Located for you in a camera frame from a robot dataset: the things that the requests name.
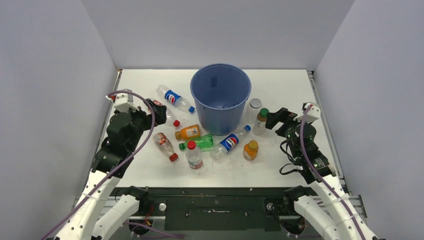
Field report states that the Pepsi bottle near bin left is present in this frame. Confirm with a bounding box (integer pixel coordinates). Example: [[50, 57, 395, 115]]
[[156, 85, 195, 114]]

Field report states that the clear bottle red label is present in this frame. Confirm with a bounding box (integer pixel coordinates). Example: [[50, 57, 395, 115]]
[[165, 108, 181, 128]]

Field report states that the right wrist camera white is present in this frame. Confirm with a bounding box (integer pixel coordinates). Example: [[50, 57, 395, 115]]
[[295, 102, 321, 124]]

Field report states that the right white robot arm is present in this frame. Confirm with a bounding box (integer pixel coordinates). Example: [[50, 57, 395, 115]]
[[265, 102, 378, 240]]

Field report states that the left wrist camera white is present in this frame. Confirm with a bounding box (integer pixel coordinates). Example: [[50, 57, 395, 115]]
[[106, 93, 139, 113]]

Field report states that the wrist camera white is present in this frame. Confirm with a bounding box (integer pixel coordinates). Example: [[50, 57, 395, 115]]
[[295, 102, 321, 124], [106, 93, 139, 113]]

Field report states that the Pepsi bottle front of bin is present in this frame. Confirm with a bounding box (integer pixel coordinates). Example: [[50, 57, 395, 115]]
[[210, 125, 251, 159]]

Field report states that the blue plastic bin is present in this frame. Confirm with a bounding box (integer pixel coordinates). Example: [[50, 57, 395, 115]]
[[190, 63, 252, 136]]

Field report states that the green plastic bottle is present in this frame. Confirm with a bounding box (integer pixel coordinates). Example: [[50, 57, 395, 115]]
[[178, 134, 215, 152]]

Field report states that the small clear bottle red cap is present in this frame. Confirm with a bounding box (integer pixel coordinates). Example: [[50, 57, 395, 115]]
[[152, 132, 179, 162]]

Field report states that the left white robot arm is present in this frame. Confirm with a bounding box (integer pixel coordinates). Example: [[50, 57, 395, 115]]
[[54, 98, 167, 240]]

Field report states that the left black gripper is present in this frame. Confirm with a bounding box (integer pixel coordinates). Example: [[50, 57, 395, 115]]
[[120, 99, 166, 152]]

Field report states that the orange juice bottle lying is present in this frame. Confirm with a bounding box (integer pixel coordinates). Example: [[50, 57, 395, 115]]
[[174, 124, 201, 141]]

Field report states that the small orange bottle yellow cap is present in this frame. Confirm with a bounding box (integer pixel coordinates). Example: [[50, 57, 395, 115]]
[[243, 140, 259, 161]]

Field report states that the Starbucks latte bottle green cap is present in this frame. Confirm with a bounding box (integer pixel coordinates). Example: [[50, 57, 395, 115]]
[[253, 108, 269, 136]]

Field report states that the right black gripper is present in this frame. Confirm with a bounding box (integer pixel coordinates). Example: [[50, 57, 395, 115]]
[[265, 107, 312, 159]]

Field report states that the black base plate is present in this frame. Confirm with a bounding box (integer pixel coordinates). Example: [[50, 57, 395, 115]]
[[109, 186, 332, 233]]

